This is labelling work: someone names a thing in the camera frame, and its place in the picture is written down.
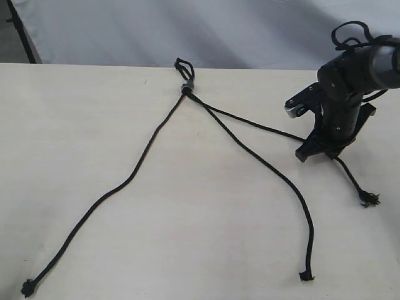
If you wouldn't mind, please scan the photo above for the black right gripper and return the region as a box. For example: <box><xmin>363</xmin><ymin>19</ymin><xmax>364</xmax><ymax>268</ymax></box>
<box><xmin>295</xmin><ymin>103</ymin><xmax>376</xmax><ymax>163</ymax></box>

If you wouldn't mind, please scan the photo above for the clear adhesive tape piece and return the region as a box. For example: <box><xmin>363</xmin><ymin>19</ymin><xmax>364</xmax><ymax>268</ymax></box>
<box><xmin>181</xmin><ymin>80</ymin><xmax>194</xmax><ymax>92</ymax></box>

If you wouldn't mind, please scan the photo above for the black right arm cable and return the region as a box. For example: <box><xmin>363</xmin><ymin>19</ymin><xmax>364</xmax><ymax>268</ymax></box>
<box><xmin>331</xmin><ymin>20</ymin><xmax>395</xmax><ymax>53</ymax></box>

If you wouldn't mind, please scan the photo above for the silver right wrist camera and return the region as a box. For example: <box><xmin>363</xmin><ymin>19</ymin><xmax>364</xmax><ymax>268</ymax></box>
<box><xmin>284</xmin><ymin>82</ymin><xmax>324</xmax><ymax>119</ymax></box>

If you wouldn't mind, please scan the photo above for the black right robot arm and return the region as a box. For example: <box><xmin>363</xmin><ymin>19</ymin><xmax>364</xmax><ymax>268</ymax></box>
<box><xmin>284</xmin><ymin>38</ymin><xmax>399</xmax><ymax>162</ymax></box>

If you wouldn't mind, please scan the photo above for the black backdrop stand pole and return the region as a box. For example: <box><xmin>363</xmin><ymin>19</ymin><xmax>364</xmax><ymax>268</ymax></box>
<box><xmin>6</xmin><ymin>0</ymin><xmax>42</xmax><ymax>64</ymax></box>

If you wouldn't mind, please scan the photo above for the grey backdrop cloth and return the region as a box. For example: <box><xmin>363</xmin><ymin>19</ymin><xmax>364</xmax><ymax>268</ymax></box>
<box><xmin>13</xmin><ymin>1</ymin><xmax>399</xmax><ymax>70</ymax></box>

